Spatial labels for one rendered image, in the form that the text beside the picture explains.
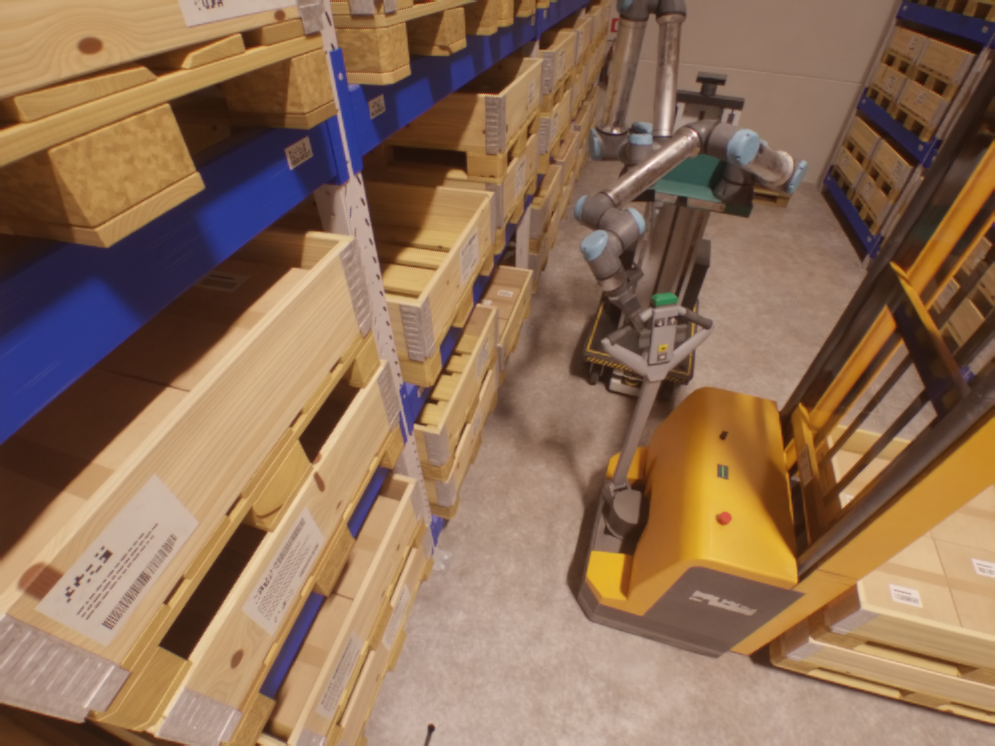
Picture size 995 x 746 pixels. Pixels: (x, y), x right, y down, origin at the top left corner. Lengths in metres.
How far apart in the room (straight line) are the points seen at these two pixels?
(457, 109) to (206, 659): 1.84
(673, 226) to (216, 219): 2.43
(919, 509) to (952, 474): 0.15
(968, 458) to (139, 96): 1.54
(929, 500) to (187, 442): 1.54
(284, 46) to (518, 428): 2.48
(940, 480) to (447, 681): 1.90
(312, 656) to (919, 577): 2.04
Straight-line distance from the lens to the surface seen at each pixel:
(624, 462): 2.12
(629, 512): 2.18
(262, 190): 0.86
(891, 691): 2.68
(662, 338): 1.65
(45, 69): 0.58
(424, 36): 1.39
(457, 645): 2.37
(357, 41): 1.09
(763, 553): 1.75
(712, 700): 2.49
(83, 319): 0.67
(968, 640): 2.13
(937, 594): 2.25
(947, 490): 1.47
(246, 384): 0.78
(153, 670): 0.85
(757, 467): 1.94
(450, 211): 2.06
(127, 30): 0.63
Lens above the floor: 2.30
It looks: 45 degrees down
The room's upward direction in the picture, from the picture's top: straight up
